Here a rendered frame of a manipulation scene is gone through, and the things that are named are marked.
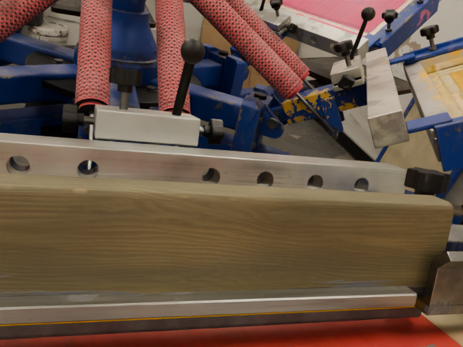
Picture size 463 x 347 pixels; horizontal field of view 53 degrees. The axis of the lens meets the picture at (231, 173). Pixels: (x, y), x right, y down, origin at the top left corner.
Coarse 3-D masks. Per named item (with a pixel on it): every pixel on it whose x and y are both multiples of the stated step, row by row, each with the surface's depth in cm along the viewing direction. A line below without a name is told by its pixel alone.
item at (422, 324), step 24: (192, 336) 31; (216, 336) 32; (240, 336) 32; (264, 336) 33; (288, 336) 33; (312, 336) 33; (336, 336) 34; (360, 336) 34; (384, 336) 35; (408, 336) 35; (432, 336) 36
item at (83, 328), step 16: (128, 320) 29; (144, 320) 30; (160, 320) 30; (176, 320) 30; (192, 320) 31; (208, 320) 31; (224, 320) 32; (240, 320) 32; (256, 320) 32; (272, 320) 33; (288, 320) 33; (304, 320) 34; (320, 320) 34; (336, 320) 35; (352, 320) 35; (0, 336) 27; (16, 336) 27; (32, 336) 28; (48, 336) 28; (64, 336) 29
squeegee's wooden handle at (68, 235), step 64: (0, 192) 24; (64, 192) 25; (128, 192) 27; (192, 192) 28; (256, 192) 30; (320, 192) 32; (0, 256) 25; (64, 256) 26; (128, 256) 27; (192, 256) 29; (256, 256) 30; (320, 256) 32; (384, 256) 33
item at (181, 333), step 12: (72, 336) 30; (84, 336) 30; (96, 336) 30; (108, 336) 30; (120, 336) 30; (132, 336) 31; (144, 336) 31; (156, 336) 31; (168, 336) 31; (180, 336) 31
